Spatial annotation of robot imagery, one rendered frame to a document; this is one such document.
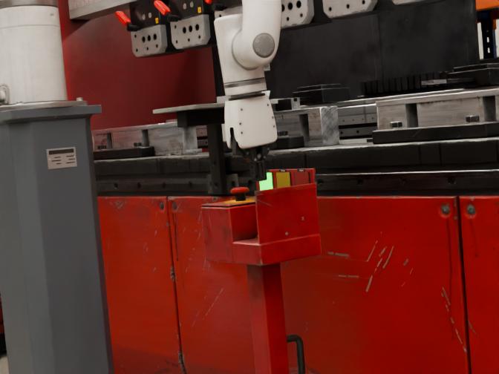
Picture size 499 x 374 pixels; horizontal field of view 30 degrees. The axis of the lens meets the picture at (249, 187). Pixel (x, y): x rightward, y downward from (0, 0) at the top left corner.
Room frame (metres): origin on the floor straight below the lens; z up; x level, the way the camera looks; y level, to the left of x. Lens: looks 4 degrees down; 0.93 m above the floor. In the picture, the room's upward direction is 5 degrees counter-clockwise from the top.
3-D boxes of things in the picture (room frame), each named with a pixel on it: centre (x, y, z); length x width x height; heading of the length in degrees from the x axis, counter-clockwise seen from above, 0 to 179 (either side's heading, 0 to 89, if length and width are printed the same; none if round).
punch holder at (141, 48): (2.78, 0.23, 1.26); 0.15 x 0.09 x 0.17; 41
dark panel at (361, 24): (2.97, -0.28, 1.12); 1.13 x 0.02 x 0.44; 41
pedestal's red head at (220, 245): (1.95, -0.01, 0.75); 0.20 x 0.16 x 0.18; 36
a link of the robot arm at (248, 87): (1.88, -0.01, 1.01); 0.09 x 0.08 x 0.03; 126
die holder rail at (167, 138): (2.88, 0.31, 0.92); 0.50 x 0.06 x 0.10; 41
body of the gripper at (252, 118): (1.88, -0.01, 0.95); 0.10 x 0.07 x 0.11; 126
